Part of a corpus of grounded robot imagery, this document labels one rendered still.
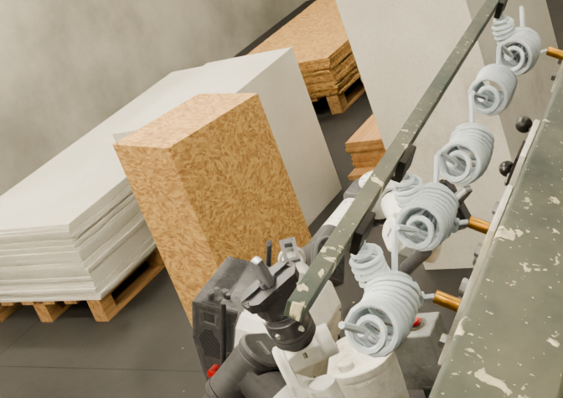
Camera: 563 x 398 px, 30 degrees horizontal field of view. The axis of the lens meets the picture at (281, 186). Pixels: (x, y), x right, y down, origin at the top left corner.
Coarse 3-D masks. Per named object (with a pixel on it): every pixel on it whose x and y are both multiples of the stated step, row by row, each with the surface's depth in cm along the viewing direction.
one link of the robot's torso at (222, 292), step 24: (240, 264) 250; (216, 288) 241; (240, 288) 242; (192, 312) 239; (216, 312) 236; (240, 312) 234; (312, 312) 236; (336, 312) 243; (216, 336) 240; (240, 336) 233; (336, 336) 249; (216, 360) 244
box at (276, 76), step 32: (224, 64) 632; (256, 64) 605; (288, 64) 609; (192, 96) 588; (288, 96) 606; (128, 128) 573; (288, 128) 603; (320, 128) 631; (288, 160) 601; (320, 160) 628; (320, 192) 626
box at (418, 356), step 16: (432, 320) 290; (416, 336) 286; (432, 336) 286; (400, 352) 290; (416, 352) 288; (432, 352) 286; (400, 368) 293; (416, 368) 291; (432, 368) 289; (416, 384) 293; (432, 384) 291
